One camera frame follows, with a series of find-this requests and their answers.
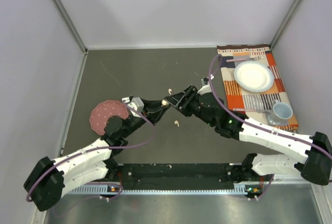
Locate white paper plate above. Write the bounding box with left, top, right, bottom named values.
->
left=233, top=61, right=274, bottom=93

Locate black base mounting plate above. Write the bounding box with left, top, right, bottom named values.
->
left=114, top=162, right=275, bottom=190

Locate patterned orange placemat cloth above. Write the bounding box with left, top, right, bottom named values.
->
left=217, top=44, right=290, bottom=124

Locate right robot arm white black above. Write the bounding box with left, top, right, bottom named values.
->
left=162, top=85, right=331, bottom=186

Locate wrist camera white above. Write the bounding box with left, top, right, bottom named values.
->
left=121, top=96, right=144, bottom=118
left=198, top=77, right=212, bottom=95

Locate aluminium corner post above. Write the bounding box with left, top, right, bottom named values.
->
left=52, top=0, right=88, bottom=53
left=269, top=0, right=303, bottom=49

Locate pink handled fork rear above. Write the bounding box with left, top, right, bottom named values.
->
left=226, top=55, right=263, bottom=63

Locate purple cable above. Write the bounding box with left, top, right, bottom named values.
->
left=209, top=54, right=332, bottom=200
left=25, top=104, right=156, bottom=203

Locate left aluminium corner post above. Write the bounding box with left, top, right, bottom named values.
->
left=52, top=0, right=88, bottom=53

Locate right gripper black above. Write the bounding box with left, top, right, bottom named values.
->
left=165, top=85, right=216, bottom=128

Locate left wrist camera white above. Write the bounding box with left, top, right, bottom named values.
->
left=121, top=96, right=144, bottom=118

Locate pink polka dot plate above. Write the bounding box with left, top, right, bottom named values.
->
left=89, top=100, right=129, bottom=135

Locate light blue cup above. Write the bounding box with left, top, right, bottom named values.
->
left=267, top=100, right=293, bottom=125

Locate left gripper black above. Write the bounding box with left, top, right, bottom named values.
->
left=121, top=98, right=170, bottom=138

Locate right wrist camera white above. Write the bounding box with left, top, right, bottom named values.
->
left=198, top=77, right=212, bottom=95

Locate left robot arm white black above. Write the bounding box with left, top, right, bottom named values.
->
left=23, top=97, right=170, bottom=212

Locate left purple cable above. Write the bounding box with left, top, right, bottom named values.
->
left=25, top=104, right=156, bottom=203

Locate right aluminium corner post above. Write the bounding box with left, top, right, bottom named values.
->
left=269, top=0, right=303, bottom=49

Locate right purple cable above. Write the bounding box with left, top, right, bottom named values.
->
left=209, top=54, right=332, bottom=200

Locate pink earbud charging case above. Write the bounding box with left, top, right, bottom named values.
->
left=161, top=100, right=169, bottom=106

